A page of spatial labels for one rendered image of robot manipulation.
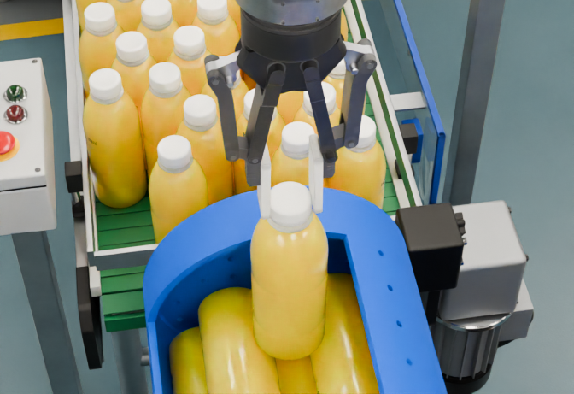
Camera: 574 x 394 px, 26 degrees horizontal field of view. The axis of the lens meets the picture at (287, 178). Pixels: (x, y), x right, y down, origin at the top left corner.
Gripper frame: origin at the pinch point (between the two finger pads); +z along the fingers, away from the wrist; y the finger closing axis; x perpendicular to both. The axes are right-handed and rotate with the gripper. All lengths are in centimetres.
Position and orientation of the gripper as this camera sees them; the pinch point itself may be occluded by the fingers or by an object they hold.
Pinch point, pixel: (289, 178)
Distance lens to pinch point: 105.7
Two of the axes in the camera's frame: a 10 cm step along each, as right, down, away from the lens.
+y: 9.9, -1.1, 1.0
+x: -1.5, -7.4, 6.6
